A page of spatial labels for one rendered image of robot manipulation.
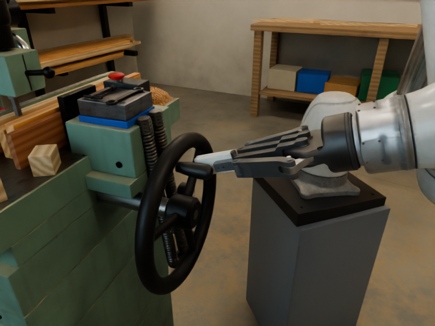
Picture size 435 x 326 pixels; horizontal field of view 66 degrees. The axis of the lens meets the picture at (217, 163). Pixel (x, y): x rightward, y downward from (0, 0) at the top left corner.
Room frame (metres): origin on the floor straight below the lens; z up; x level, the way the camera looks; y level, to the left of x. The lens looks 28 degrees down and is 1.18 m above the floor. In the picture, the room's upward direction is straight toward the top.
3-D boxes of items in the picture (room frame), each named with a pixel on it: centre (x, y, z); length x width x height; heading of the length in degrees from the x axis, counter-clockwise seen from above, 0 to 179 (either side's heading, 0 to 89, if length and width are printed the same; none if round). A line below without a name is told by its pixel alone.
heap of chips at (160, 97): (0.87, 0.19, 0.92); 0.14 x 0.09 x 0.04; 70
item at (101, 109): (0.60, 0.18, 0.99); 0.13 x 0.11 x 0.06; 160
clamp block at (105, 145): (0.60, 0.18, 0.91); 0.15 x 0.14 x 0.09; 160
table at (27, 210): (0.63, 0.26, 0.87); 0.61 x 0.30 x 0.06; 160
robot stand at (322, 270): (0.89, -0.31, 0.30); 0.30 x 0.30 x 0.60; 20
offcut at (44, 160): (0.49, 0.28, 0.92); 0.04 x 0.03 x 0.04; 10
